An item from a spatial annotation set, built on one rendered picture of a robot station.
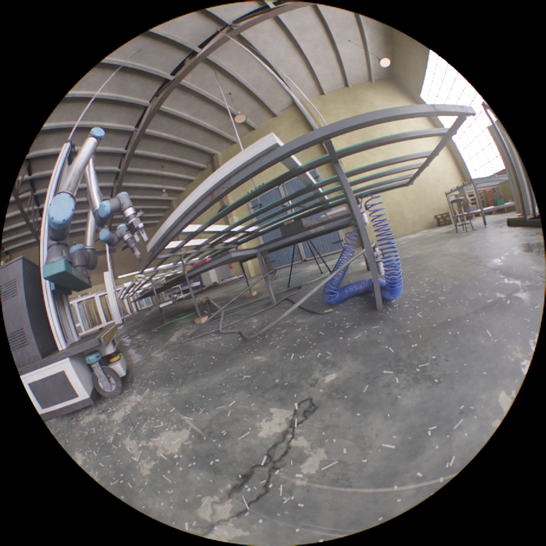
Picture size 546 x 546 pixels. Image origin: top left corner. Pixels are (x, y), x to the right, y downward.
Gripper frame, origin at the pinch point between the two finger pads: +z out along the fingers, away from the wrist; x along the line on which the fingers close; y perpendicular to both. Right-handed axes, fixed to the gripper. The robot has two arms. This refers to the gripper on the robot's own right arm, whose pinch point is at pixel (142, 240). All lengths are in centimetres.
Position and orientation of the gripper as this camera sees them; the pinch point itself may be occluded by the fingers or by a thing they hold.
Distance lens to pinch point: 111.1
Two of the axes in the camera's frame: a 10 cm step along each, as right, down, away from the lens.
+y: -3.5, 5.8, -7.4
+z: 3.7, 8.1, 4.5
